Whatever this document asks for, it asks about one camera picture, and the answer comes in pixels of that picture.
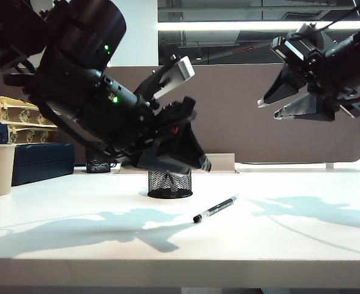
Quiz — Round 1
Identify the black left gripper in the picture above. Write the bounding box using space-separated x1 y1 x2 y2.
127 96 213 178

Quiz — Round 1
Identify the black mug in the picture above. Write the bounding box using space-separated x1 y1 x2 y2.
85 149 120 175

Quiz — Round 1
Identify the dark blue box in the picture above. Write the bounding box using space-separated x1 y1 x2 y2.
11 142 76 187

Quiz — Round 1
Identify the clear black gel pen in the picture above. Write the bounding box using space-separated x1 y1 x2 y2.
193 194 239 224

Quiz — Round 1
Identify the black mesh pen container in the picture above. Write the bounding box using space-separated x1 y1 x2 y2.
148 170 193 199

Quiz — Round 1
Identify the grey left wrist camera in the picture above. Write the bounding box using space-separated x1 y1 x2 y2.
151 54 197 100

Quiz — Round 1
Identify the brown desk divider panel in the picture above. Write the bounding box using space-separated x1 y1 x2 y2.
0 63 360 165

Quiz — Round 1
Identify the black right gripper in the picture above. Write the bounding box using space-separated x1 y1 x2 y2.
257 48 360 122

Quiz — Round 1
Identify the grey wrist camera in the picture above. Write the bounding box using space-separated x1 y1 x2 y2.
151 54 197 100
270 23 326 67

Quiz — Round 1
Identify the long white ceiling light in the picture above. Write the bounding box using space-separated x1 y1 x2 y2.
157 20 360 31

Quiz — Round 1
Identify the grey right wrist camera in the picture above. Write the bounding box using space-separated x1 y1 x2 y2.
270 23 326 67

